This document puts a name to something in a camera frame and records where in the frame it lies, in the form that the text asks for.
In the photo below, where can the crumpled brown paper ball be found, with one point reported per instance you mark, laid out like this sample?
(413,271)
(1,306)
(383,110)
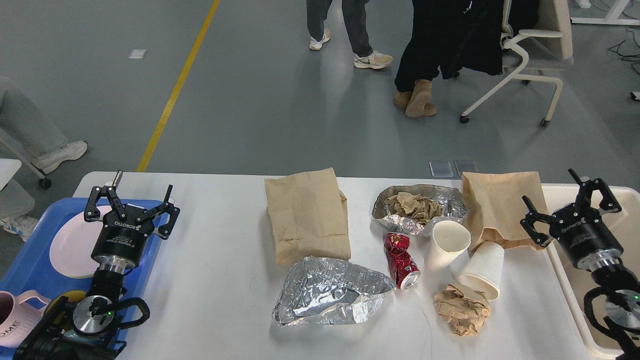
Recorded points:
(464,309)

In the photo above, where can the person in black clothes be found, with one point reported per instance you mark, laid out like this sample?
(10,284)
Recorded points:
(447,35)

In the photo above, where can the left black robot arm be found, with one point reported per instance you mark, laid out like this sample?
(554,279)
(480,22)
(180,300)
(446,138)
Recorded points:
(87,329)

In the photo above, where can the yellow plate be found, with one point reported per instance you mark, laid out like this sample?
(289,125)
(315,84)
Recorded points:
(76,274)

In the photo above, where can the beige plastic bin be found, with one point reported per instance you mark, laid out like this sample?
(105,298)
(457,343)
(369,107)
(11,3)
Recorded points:
(575,283)

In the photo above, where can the person in grey jeans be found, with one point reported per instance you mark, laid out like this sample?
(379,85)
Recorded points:
(355,20)

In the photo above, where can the pink plate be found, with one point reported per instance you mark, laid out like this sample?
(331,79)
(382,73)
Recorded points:
(73,244)

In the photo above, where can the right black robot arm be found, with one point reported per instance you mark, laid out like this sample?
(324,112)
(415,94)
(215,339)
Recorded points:
(612,307)

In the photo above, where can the crumpled foil sheet front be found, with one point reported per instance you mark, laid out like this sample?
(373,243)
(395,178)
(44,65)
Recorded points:
(328,291)

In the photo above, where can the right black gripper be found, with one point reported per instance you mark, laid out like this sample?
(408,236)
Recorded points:
(582,235)

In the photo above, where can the white desk leg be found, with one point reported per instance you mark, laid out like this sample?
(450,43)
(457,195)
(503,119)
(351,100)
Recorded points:
(614,16)

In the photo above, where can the blue plastic tray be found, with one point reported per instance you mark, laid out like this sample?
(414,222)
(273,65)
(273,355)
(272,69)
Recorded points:
(32,268)

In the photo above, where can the person in grey trousers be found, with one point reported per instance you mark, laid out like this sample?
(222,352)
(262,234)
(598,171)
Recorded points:
(21,119)

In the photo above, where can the crushed red soda can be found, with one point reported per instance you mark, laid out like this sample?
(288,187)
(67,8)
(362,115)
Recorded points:
(402,267)

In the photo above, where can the white chair at left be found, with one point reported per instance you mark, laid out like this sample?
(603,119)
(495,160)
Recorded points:
(16,203)

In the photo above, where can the white office chair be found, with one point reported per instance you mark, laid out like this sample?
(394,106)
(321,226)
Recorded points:
(530,52)

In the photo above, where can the pink home mug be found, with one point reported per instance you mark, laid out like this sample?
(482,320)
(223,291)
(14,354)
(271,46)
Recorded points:
(17,317)

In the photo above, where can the foil tray with paper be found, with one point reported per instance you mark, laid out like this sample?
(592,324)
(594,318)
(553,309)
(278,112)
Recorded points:
(450,198)

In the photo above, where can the crumpled brown paper in foil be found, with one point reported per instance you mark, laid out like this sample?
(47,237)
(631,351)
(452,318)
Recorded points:
(414,206)

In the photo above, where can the large brown paper bag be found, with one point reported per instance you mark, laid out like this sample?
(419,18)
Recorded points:
(309,216)

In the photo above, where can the flattened white paper cup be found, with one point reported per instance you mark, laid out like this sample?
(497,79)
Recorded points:
(483,271)

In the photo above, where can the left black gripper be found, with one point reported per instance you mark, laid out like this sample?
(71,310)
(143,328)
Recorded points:
(122,235)

